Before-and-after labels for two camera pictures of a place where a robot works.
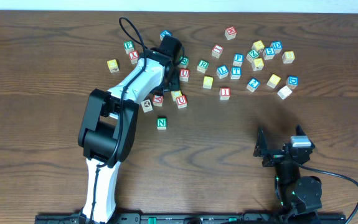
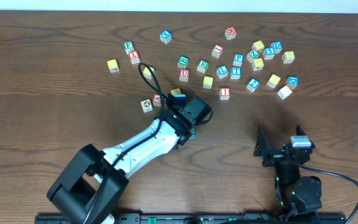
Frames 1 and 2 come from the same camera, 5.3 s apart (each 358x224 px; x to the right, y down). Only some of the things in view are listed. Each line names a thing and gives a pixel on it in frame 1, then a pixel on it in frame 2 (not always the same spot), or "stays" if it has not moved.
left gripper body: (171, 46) -> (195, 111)
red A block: (157, 100) stays
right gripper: (277, 155) stays
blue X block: (164, 33) stays
